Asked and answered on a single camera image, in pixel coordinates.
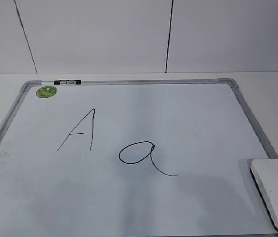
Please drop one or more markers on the white board with grey frame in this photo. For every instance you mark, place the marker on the white board with grey frame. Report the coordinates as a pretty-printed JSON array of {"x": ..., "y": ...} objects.
[{"x": 153, "y": 158}]

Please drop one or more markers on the white eraser with black felt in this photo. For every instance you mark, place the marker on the white eraser with black felt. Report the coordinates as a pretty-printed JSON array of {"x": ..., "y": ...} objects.
[{"x": 265, "y": 174}]

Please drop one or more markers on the round green magnet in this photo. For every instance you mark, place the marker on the round green magnet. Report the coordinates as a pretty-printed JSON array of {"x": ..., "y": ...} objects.
[{"x": 46, "y": 92}]

